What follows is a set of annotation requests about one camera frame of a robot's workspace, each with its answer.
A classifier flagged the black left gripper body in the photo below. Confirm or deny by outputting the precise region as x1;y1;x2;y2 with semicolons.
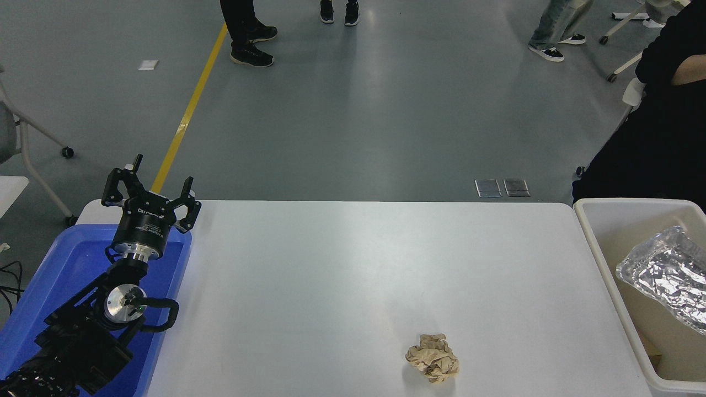
112;193;178;256

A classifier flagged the silver foil tray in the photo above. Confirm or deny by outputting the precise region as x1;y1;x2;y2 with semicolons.
615;225;706;336

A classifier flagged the blue plastic tray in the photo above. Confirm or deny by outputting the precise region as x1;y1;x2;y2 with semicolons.
0;223;192;397

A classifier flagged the small white side table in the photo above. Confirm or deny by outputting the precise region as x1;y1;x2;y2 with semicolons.
0;175;29;219

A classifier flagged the grey wheeled chair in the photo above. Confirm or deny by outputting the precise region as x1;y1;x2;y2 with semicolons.
0;63;78;227

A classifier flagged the person on yellow line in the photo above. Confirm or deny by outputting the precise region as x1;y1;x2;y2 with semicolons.
220;0;279;68

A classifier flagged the person with black shoes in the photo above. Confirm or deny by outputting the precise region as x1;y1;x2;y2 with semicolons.
319;0;360;27

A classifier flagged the crumpled tan paper ball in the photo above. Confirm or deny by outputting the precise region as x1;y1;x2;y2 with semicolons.
405;334;460;384

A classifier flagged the person with grey trousers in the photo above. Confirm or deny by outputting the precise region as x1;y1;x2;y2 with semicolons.
528;0;594;63

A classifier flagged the large pale plastic bin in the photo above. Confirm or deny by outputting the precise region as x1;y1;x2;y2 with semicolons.
573;197;706;395

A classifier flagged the white wheeled chair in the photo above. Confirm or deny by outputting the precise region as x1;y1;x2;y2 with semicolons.
598;0;691;83

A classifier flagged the black cable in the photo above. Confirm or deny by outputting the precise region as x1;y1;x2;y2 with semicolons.
0;260;24;315

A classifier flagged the white chair frame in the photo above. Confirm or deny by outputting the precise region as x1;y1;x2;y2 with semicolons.
622;77;647;111

